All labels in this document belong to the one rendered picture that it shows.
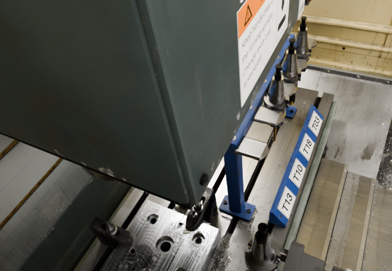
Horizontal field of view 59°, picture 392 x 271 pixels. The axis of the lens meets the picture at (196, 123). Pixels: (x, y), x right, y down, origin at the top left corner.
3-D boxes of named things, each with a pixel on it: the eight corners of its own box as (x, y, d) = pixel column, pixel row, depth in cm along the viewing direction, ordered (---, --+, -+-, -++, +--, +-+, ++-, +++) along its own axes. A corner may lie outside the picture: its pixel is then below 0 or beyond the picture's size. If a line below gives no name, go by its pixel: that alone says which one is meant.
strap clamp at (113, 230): (143, 250, 99) (129, 226, 88) (136, 260, 97) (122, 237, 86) (107, 232, 104) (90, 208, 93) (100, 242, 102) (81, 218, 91)
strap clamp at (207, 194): (217, 208, 105) (213, 180, 94) (198, 246, 97) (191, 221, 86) (207, 204, 106) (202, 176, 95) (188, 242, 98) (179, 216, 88)
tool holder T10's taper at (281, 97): (273, 90, 90) (274, 69, 85) (289, 96, 87) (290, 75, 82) (264, 100, 87) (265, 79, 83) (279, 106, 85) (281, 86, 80)
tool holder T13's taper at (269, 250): (255, 238, 63) (254, 220, 59) (278, 247, 62) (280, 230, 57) (245, 259, 61) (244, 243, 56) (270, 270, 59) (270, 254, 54)
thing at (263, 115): (286, 113, 86) (286, 111, 85) (279, 128, 83) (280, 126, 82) (259, 107, 88) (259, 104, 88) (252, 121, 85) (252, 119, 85)
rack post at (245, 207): (255, 207, 103) (255, 143, 82) (249, 222, 100) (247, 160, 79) (225, 195, 107) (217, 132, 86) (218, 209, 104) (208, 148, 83)
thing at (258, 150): (272, 145, 79) (272, 143, 79) (264, 163, 76) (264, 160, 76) (244, 137, 82) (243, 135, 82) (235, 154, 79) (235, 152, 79)
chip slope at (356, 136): (384, 125, 153) (401, 80, 134) (354, 272, 113) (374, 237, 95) (205, 84, 188) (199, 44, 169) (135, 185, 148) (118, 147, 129)
